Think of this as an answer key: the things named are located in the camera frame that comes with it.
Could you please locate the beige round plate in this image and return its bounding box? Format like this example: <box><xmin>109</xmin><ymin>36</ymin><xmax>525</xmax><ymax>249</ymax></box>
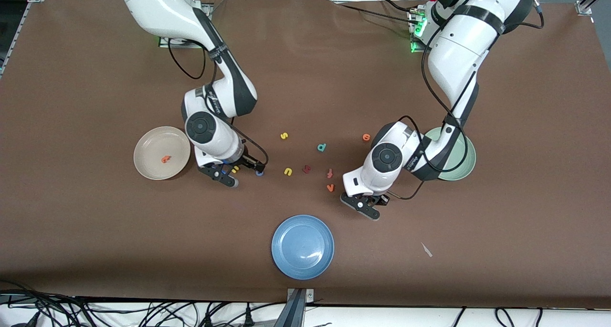
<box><xmin>133</xmin><ymin>126</ymin><xmax>191</xmax><ymax>180</ymax></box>

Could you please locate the green round plate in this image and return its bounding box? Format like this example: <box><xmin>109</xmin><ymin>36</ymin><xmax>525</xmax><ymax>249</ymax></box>
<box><xmin>424</xmin><ymin>127</ymin><xmax>477</xmax><ymax>181</ymax></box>

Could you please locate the blue round plate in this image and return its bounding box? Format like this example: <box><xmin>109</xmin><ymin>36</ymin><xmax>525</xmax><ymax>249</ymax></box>
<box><xmin>271</xmin><ymin>215</ymin><xmax>335</xmax><ymax>280</ymax></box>

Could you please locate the brown table cover sheet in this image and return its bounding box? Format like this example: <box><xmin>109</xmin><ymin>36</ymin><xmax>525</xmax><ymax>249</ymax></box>
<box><xmin>0</xmin><ymin>0</ymin><xmax>611</xmax><ymax>309</ymax></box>

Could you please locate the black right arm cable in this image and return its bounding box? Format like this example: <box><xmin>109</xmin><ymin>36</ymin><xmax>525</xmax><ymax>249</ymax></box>
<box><xmin>166</xmin><ymin>40</ymin><xmax>269</xmax><ymax>171</ymax></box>

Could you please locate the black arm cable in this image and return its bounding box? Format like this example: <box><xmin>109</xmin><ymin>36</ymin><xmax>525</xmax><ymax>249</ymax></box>
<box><xmin>166</xmin><ymin>40</ymin><xmax>269</xmax><ymax>171</ymax></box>
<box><xmin>389</xmin><ymin>0</ymin><xmax>546</xmax><ymax>201</ymax></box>

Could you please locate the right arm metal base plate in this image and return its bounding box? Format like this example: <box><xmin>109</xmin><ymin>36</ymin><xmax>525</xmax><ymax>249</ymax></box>
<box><xmin>158</xmin><ymin>2</ymin><xmax>213</xmax><ymax>49</ymax></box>

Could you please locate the grey metal camera post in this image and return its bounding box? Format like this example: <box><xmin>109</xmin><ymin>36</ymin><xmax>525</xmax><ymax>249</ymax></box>
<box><xmin>274</xmin><ymin>288</ymin><xmax>316</xmax><ymax>327</ymax></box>

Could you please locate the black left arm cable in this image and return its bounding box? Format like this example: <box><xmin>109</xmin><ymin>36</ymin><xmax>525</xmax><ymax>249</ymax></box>
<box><xmin>389</xmin><ymin>0</ymin><xmax>546</xmax><ymax>201</ymax></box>

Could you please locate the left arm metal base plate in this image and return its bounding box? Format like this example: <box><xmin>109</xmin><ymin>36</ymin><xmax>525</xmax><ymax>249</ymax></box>
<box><xmin>408</xmin><ymin>5</ymin><xmax>431</xmax><ymax>54</ymax></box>

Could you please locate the black cable on table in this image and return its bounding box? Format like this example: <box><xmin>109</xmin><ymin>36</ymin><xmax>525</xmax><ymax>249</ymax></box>
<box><xmin>340</xmin><ymin>3</ymin><xmax>417</xmax><ymax>24</ymax></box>
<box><xmin>378</xmin><ymin>0</ymin><xmax>421</xmax><ymax>13</ymax></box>

